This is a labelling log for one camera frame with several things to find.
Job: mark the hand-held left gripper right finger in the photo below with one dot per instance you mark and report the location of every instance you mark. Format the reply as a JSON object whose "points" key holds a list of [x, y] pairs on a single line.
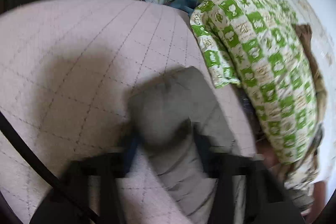
{"points": [[202, 150]]}

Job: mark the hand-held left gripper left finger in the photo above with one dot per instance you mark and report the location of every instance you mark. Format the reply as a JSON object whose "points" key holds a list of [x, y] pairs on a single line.
{"points": [[130, 153]]}

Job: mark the grey puffer jacket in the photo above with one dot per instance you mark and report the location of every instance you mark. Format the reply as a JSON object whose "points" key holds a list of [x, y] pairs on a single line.
{"points": [[170, 113]]}

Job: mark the green checked pillow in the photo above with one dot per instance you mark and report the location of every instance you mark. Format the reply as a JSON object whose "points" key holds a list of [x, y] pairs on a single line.
{"points": [[260, 50]]}

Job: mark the leaf print fleece blanket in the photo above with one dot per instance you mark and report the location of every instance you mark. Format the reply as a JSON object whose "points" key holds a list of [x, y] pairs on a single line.
{"points": [[313, 74]]}

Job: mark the blue cloth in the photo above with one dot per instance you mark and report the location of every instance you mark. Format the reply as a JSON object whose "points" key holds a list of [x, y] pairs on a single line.
{"points": [[183, 3]]}

